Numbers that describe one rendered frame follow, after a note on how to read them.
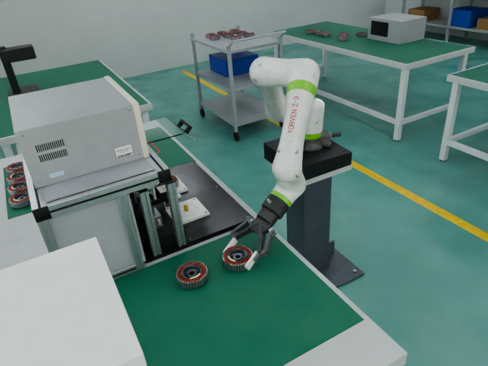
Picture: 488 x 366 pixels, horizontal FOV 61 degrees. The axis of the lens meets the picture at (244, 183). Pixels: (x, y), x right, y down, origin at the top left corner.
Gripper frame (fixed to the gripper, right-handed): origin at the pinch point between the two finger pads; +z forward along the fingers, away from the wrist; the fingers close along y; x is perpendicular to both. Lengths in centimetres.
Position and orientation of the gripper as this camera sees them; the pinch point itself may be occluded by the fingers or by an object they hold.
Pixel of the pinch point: (238, 256)
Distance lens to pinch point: 153.7
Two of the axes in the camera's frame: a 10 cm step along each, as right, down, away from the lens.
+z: -5.9, 7.7, -2.4
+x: 4.3, 5.5, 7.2
